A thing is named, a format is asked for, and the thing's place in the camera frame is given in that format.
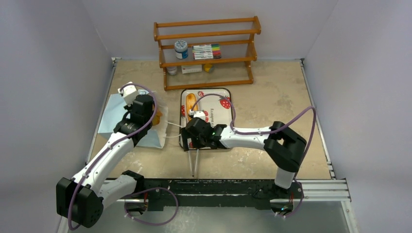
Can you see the blue paint jar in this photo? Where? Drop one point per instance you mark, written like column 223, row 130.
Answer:
column 181, row 49

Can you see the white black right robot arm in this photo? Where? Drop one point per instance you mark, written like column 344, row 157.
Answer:
column 283, row 145

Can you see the orange wooden shelf rack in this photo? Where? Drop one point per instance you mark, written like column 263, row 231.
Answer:
column 236, row 37

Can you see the long fake baguette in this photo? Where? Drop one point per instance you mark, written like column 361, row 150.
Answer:
column 190, row 101

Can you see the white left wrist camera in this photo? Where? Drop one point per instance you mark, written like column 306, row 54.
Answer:
column 128, row 92

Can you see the set of coloured markers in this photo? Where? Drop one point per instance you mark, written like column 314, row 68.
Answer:
column 207, row 51

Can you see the orange fake bread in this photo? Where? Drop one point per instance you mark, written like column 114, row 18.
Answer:
column 156, row 120

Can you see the light blue paper bag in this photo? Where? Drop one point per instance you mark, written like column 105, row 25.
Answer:
column 114, row 112

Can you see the small white jar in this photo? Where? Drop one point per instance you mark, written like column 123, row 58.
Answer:
column 172, row 70

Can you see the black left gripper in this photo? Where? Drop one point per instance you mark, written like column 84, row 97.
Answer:
column 128, row 108

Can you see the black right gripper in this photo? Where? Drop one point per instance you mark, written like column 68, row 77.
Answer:
column 188, row 138

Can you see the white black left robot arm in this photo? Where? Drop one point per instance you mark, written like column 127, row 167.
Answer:
column 77, row 198

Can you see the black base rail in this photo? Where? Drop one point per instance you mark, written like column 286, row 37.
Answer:
column 261, row 194

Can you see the strawberry print white tray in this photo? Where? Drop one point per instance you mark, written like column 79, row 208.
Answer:
column 213, row 100

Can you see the small yellow object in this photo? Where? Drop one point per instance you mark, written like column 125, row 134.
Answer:
column 208, row 68

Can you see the white red small box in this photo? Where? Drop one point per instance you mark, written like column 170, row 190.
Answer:
column 191, row 69

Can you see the metal tongs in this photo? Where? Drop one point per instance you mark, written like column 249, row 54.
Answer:
column 193, row 156

